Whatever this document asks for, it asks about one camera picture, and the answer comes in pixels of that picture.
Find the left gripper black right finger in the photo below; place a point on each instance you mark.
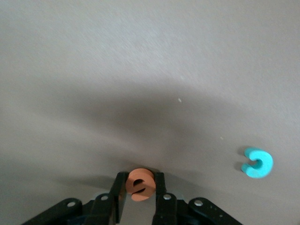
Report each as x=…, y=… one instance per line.
x=164, y=211

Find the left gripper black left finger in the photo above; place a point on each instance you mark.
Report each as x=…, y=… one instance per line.
x=103, y=211

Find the orange foam letter e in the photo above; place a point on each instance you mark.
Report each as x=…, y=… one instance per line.
x=140, y=174

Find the teal foam letter c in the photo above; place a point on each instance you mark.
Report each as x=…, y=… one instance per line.
x=267, y=164

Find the brown table cover sheet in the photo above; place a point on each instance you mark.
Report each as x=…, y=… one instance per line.
x=93, y=47

